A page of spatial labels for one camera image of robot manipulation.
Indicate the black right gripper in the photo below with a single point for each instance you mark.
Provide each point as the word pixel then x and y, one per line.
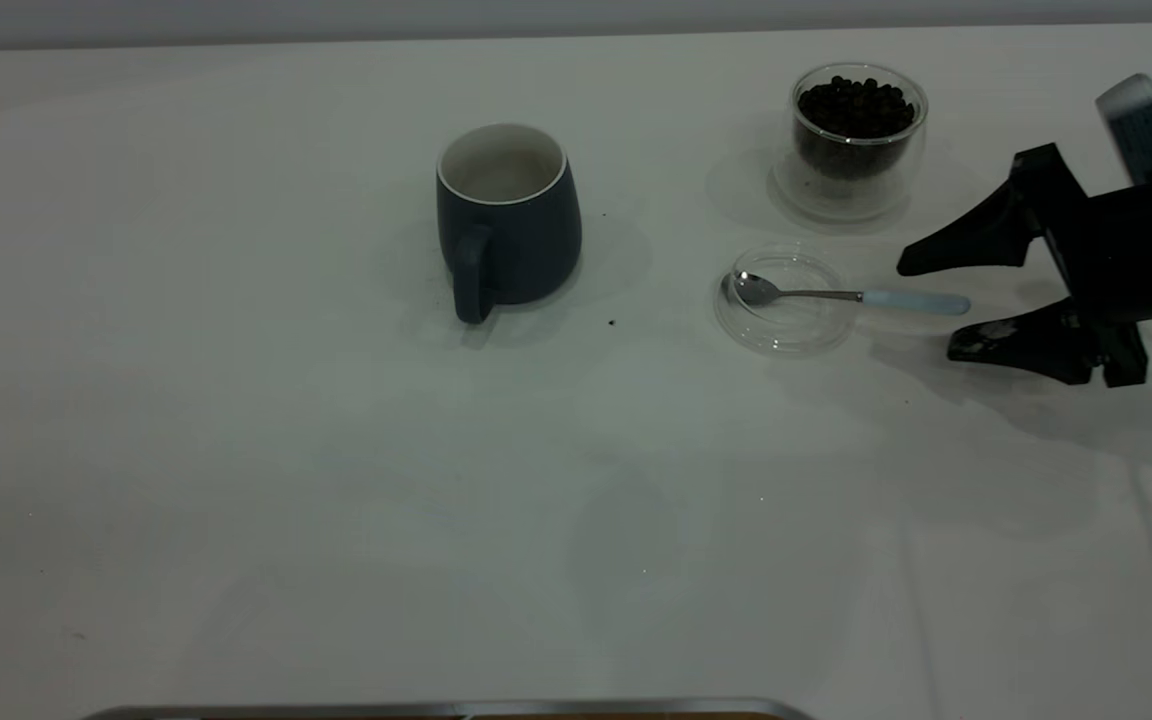
pixel 1146 255

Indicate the clear round glass saucer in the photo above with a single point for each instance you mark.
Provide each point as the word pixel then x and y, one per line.
pixel 786 337

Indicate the dark grey ceramic mug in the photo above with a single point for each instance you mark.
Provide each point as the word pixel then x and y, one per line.
pixel 526 250

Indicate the clear double-wall glass cup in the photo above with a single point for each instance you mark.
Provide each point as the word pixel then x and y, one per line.
pixel 841 198

